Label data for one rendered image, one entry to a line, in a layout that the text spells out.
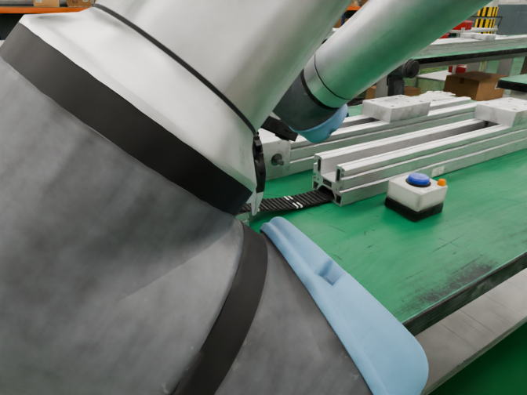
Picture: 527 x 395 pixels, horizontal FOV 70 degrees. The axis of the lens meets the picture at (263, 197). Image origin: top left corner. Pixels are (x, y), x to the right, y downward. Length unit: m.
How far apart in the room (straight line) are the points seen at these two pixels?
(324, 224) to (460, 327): 0.82
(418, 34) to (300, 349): 0.33
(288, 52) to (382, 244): 0.56
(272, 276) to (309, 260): 0.02
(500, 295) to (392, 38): 1.33
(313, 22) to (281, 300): 0.12
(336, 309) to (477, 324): 1.32
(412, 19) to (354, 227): 0.42
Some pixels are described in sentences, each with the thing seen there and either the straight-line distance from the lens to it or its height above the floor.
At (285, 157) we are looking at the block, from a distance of 0.90.
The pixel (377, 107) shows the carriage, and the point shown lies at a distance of 1.12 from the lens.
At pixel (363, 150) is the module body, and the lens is 0.89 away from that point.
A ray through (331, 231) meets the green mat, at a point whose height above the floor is 0.78.
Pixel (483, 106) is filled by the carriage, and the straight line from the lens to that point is 1.23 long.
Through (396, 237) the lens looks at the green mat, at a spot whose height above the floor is 0.78.
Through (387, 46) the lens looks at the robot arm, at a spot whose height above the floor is 1.11.
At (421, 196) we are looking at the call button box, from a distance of 0.76.
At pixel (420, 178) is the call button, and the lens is 0.79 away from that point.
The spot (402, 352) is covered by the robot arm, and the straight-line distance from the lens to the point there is 0.18.
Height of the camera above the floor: 1.15
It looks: 27 degrees down
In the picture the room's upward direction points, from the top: straight up
